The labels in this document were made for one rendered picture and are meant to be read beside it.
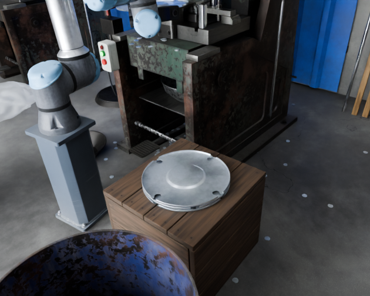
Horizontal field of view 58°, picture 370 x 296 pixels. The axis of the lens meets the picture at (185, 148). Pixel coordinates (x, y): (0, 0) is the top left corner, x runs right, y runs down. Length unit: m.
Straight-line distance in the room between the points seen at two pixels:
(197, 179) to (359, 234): 0.75
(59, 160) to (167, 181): 0.44
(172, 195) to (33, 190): 0.95
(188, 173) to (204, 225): 0.21
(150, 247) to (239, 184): 0.42
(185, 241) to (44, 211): 0.89
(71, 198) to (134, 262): 0.62
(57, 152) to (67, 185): 0.16
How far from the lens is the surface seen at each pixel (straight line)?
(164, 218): 0.99
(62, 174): 1.35
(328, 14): 2.51
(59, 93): 1.24
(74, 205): 1.44
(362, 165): 1.92
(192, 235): 0.94
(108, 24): 1.71
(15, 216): 1.71
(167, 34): 1.53
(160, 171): 1.13
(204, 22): 1.43
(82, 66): 1.29
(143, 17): 0.98
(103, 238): 0.83
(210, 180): 1.08
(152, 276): 0.87
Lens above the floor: 1.05
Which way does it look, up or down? 34 degrees down
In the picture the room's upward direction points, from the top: 3 degrees counter-clockwise
